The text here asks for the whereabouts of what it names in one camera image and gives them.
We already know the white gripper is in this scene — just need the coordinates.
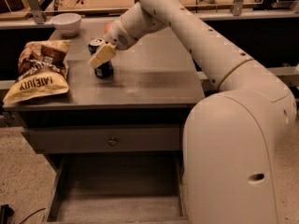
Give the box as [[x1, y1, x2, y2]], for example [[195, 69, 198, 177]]
[[88, 18, 137, 68]]

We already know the blue pepsi can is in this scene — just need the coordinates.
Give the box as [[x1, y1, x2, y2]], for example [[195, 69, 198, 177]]
[[88, 38, 113, 78]]

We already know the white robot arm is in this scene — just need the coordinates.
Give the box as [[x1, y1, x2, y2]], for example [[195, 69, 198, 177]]
[[90, 0, 296, 224]]

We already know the grey drawer cabinet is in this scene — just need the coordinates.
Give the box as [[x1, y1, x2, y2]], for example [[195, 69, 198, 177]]
[[2, 19, 206, 224]]

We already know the open grey middle drawer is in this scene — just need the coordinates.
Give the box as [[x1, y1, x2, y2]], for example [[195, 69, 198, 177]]
[[43, 151, 191, 224]]

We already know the orange fruit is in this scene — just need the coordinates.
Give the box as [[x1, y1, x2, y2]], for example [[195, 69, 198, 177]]
[[104, 22, 112, 33]]

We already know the white bowl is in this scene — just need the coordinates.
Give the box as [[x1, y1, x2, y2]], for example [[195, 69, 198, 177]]
[[50, 13, 81, 36]]

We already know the yellow brown chip bag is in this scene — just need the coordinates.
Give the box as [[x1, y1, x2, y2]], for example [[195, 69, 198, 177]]
[[3, 40, 70, 105]]

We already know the wooden background desk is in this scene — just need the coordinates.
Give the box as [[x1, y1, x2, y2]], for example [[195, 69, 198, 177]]
[[0, 0, 233, 21]]

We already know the black object on floor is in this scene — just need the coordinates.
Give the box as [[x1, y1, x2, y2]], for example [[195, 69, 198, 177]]
[[0, 204, 14, 224]]

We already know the black cable on floor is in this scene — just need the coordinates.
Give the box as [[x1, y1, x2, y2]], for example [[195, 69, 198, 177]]
[[19, 207, 47, 224]]

